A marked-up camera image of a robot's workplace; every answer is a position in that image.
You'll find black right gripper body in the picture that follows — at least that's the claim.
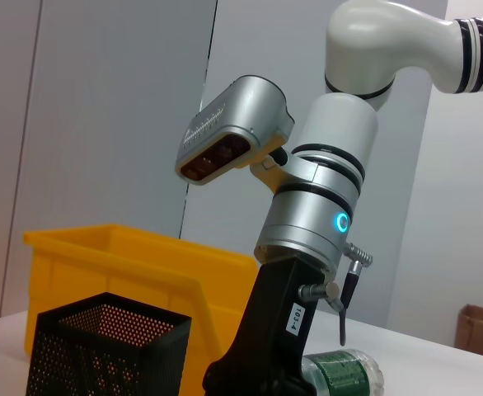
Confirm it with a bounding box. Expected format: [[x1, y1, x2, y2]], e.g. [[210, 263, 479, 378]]
[[202, 255, 341, 396]]

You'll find clear green-label water bottle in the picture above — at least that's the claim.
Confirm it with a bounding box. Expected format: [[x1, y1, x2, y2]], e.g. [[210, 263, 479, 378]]
[[301, 348, 385, 396]]

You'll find yellow plastic bin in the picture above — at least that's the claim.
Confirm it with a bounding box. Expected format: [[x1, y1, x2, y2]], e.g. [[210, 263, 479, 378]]
[[22, 224, 261, 372]]

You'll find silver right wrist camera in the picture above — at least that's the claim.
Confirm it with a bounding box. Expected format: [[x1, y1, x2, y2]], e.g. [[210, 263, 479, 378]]
[[174, 74, 296, 187]]

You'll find right gripper cable with plugs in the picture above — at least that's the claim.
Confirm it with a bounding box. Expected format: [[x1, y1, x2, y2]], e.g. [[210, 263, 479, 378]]
[[298, 242, 374, 347]]

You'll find black mesh pen holder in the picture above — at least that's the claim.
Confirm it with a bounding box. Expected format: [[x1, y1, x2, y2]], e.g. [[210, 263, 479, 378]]
[[26, 291, 193, 396]]

